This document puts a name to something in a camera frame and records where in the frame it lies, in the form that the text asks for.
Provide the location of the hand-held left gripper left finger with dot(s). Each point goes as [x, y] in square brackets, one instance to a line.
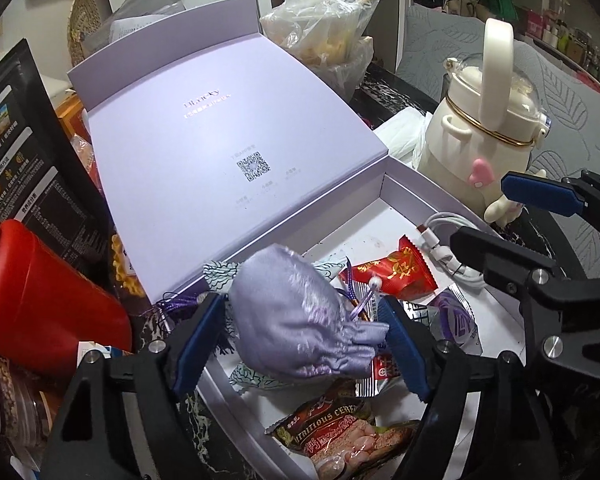
[195, 350]

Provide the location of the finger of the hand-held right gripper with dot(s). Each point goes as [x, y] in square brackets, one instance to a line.
[535, 192]
[500, 260]

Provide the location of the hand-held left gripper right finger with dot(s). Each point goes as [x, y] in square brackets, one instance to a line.
[405, 355]

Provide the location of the lavender satin sachet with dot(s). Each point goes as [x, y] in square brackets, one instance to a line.
[290, 320]

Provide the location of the cereal snack packet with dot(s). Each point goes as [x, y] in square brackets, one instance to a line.
[340, 435]

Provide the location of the lavender gift box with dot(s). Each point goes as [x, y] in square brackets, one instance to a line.
[230, 125]

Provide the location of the silver red snack packet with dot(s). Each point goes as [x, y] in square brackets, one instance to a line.
[382, 367]

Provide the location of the purple silver snack packet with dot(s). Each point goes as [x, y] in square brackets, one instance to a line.
[452, 320]

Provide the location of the white teal snack packet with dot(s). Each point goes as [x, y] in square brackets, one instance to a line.
[219, 274]

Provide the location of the white blue carton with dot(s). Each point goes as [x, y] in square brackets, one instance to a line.
[100, 349]

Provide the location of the yellow snack bag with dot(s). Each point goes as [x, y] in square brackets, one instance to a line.
[126, 270]

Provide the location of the white plastic bag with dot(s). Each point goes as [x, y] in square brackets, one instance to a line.
[405, 132]

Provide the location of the row of cosmetic bottles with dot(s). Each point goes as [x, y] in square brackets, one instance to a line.
[570, 45]

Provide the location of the red plastic container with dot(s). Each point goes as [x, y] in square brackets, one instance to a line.
[45, 290]

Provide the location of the green tote bag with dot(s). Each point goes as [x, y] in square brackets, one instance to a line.
[500, 0]

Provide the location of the jar of brown contents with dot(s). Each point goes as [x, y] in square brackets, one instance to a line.
[5, 400]

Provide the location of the black printed food bag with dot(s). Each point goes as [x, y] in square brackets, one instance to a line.
[30, 160]

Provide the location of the clear plastic bag of snacks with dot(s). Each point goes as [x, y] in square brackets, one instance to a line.
[325, 35]

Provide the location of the orange box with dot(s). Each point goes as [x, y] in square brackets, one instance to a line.
[72, 117]

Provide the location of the grey plastic mailer bag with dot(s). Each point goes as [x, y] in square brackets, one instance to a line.
[145, 10]

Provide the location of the woven straw mat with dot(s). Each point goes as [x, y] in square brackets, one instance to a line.
[82, 25]

